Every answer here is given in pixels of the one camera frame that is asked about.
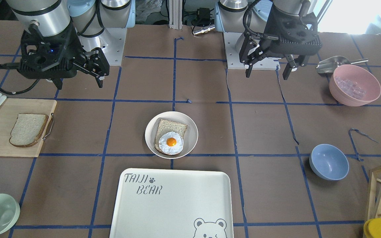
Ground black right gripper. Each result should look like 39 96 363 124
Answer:
17 24 110 90

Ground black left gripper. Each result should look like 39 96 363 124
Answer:
239 7 322 80

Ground white bread slice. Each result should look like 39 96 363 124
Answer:
9 113 49 147

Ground white round plate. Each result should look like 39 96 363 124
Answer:
144 111 199 159

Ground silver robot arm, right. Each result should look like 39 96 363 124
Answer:
7 0 136 90

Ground silver robot arm, left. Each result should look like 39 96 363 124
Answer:
214 0 322 80

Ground bread slice on plate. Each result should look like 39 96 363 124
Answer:
154 119 188 154

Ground metal scoop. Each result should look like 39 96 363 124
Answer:
316 56 369 74

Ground silver metal connector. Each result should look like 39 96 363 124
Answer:
192 24 216 37

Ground clear ice cubes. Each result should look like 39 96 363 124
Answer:
334 77 366 99

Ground black power adapter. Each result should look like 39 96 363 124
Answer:
195 8 211 26

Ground pink bowl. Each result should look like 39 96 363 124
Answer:
329 64 381 106

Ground wooden cutting board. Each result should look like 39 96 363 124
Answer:
0 98 57 158

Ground fried egg toy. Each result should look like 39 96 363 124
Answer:
158 132 184 155

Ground blue bowl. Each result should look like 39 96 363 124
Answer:
309 144 349 181

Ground white bear tray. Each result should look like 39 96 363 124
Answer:
110 168 234 238

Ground yellow cup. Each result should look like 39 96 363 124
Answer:
363 218 381 238

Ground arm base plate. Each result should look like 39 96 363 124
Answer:
78 28 127 66
223 32 280 70

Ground black gripper cable, left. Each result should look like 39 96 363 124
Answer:
242 0 280 41

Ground aluminium frame post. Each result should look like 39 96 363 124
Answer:
168 0 183 31

